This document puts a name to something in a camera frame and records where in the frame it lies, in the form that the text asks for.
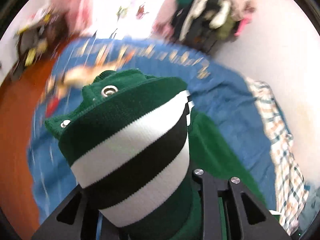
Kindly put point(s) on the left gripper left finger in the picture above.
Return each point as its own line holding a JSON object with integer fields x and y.
{"x": 77, "y": 218}

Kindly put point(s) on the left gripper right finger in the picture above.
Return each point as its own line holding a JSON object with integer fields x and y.
{"x": 231, "y": 211}

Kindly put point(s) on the green white varsity jacket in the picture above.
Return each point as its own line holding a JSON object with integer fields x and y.
{"x": 132, "y": 145}

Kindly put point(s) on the clothes rack with garments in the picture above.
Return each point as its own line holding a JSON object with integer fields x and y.
{"x": 200, "y": 24}

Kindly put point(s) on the light blue crumpled duvet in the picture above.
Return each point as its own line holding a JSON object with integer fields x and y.
{"x": 309, "y": 211}

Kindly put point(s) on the blue striped plaid bed sheet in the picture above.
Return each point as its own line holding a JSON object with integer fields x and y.
{"x": 216, "y": 91}

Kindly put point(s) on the floral pink curtain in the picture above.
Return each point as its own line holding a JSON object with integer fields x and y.
{"x": 115, "y": 18}

